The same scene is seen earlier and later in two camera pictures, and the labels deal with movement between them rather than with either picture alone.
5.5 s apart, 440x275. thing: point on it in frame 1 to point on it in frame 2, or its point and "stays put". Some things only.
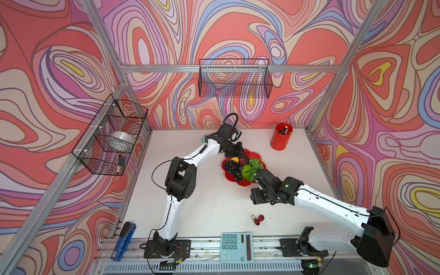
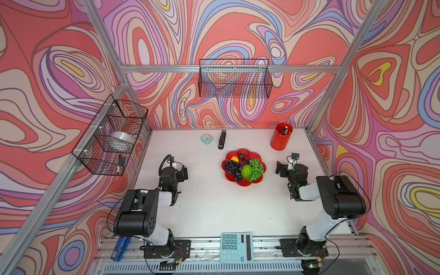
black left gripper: [238, 152] to [179, 174]
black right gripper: [255, 196] to [283, 169]
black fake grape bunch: [234, 168] stays put
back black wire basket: [235, 78] stays put
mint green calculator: [236, 247] stays put
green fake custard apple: [246, 171] stays put
